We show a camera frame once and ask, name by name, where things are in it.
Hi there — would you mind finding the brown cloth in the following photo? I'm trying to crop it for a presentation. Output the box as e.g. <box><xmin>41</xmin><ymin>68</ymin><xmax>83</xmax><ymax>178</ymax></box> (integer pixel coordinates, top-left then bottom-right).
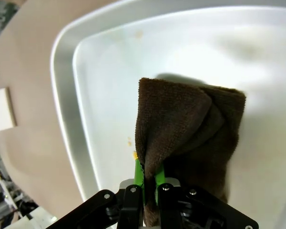
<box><xmin>135</xmin><ymin>77</ymin><xmax>247</xmax><ymax>227</ymax></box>

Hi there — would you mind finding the white block with tan edge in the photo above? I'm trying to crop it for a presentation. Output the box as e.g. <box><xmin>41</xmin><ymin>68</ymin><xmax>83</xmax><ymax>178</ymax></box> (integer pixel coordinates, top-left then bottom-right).
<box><xmin>0</xmin><ymin>87</ymin><xmax>17</xmax><ymax>133</ymax></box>

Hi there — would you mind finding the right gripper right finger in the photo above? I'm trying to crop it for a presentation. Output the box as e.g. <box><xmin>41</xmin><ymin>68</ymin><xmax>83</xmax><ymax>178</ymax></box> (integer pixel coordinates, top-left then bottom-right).
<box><xmin>154</xmin><ymin>164</ymin><xmax>260</xmax><ymax>229</ymax></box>

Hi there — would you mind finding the silver metal tray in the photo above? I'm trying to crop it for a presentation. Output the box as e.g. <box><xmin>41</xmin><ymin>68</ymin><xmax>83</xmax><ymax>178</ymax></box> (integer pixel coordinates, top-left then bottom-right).
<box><xmin>50</xmin><ymin>0</ymin><xmax>286</xmax><ymax>229</ymax></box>

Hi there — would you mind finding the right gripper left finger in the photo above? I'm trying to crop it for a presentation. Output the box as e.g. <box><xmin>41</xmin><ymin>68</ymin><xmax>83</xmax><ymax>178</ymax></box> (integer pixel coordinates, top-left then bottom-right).
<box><xmin>54</xmin><ymin>158</ymin><xmax>146</xmax><ymax>229</ymax></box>

